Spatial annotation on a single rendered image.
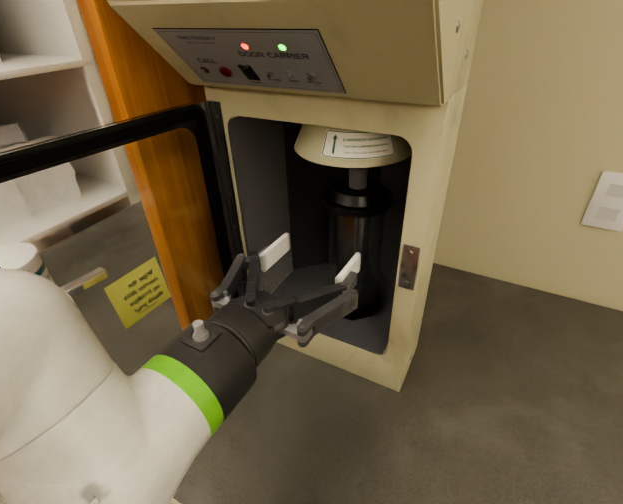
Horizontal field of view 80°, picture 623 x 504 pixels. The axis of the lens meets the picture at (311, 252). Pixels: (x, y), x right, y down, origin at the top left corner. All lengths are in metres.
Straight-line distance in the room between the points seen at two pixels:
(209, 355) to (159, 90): 0.37
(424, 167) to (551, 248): 0.57
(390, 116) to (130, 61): 0.32
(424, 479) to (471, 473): 0.07
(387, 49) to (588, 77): 0.55
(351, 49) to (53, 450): 0.37
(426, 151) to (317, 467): 0.45
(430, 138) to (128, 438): 0.38
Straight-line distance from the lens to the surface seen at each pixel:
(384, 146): 0.51
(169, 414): 0.35
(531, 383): 0.78
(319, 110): 0.47
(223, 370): 0.37
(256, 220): 0.64
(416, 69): 0.36
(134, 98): 0.56
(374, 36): 0.34
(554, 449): 0.72
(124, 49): 0.55
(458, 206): 0.94
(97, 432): 0.32
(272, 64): 0.42
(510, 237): 0.96
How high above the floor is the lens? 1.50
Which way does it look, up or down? 34 degrees down
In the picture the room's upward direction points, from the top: 2 degrees counter-clockwise
